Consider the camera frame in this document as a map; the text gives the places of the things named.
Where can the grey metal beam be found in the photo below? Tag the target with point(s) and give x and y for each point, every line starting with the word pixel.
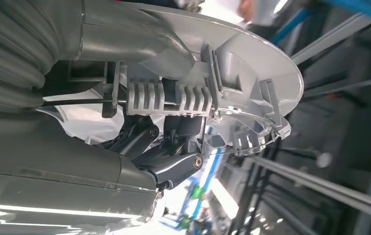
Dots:
pixel 351 85
pixel 318 185
pixel 334 37

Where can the blue metal shelf rack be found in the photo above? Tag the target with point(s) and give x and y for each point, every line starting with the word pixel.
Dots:
pixel 360 9

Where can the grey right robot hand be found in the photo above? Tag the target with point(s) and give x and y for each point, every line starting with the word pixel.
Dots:
pixel 42 181

